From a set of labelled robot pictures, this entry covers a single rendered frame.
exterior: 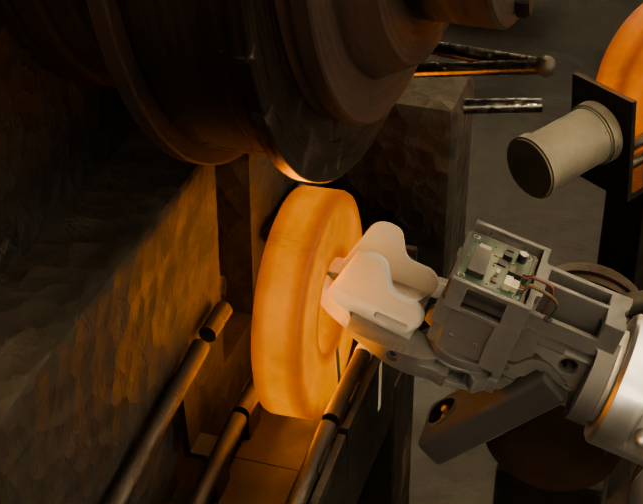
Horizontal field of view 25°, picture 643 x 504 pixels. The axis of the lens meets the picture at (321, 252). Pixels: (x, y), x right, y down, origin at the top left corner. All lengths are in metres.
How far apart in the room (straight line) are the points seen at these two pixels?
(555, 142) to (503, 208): 1.22
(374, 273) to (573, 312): 0.13
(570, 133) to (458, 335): 0.42
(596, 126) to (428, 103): 0.25
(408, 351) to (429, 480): 1.04
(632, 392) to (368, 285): 0.18
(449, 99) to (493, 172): 1.50
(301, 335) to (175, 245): 0.10
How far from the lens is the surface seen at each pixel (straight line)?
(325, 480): 0.91
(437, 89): 1.14
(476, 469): 1.98
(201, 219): 0.91
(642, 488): 1.07
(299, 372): 0.92
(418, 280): 0.97
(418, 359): 0.93
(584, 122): 1.32
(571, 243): 2.44
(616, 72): 1.34
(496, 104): 0.96
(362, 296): 0.94
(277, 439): 1.00
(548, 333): 0.93
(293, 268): 0.91
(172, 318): 0.89
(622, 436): 0.93
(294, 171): 0.74
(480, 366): 0.93
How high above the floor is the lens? 1.32
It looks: 33 degrees down
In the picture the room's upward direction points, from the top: straight up
